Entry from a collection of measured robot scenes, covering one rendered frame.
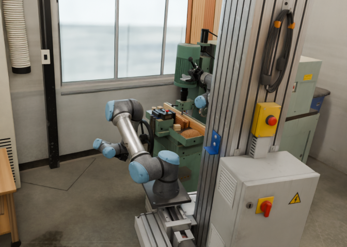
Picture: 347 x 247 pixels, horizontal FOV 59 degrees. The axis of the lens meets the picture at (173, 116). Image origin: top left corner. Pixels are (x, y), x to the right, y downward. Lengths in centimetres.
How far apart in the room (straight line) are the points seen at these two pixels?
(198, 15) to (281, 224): 286
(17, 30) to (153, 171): 185
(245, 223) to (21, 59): 235
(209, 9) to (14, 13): 214
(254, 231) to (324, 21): 330
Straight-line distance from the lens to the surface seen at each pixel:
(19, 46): 298
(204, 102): 183
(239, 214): 122
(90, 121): 356
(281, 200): 129
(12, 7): 294
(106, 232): 272
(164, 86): 386
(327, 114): 426
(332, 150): 432
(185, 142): 219
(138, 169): 155
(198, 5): 379
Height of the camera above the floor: 183
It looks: 21 degrees down
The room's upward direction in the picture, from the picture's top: 5 degrees clockwise
